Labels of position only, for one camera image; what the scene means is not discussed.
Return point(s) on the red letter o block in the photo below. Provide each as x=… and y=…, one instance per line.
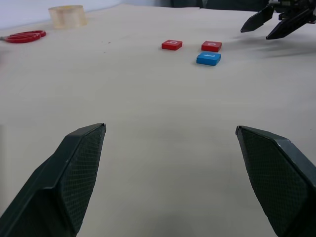
x=211, y=46

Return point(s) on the clear packing tape roll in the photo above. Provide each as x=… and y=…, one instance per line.
x=67, y=16

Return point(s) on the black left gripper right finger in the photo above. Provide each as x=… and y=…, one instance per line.
x=276, y=177

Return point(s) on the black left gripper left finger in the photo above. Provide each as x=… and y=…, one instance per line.
x=61, y=182

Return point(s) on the blue tile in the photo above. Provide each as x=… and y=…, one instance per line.
x=209, y=59

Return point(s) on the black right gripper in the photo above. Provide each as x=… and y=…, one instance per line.
x=296, y=5

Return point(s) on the red letter b block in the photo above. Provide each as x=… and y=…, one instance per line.
x=172, y=45

